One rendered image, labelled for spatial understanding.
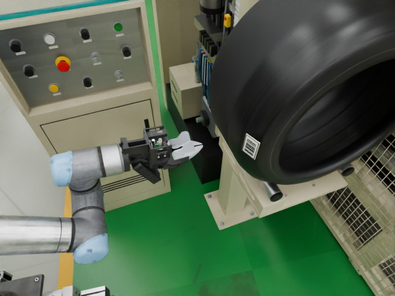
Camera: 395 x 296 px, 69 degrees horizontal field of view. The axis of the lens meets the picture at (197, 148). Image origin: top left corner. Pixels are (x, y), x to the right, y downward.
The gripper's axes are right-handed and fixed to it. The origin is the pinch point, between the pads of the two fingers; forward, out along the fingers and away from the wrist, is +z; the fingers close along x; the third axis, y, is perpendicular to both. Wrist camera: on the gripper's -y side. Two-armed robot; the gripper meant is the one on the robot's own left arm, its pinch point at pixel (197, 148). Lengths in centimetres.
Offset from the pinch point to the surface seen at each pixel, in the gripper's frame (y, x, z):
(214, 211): -106, 30, 37
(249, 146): 9.2, -10.1, 8.2
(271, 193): -16.9, -10.6, 23.4
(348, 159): -5.4, -12.1, 46.5
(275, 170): -0.8, -12.2, 17.8
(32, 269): -121, 34, -73
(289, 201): -26.6, -10.9, 34.4
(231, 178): -62, 25, 37
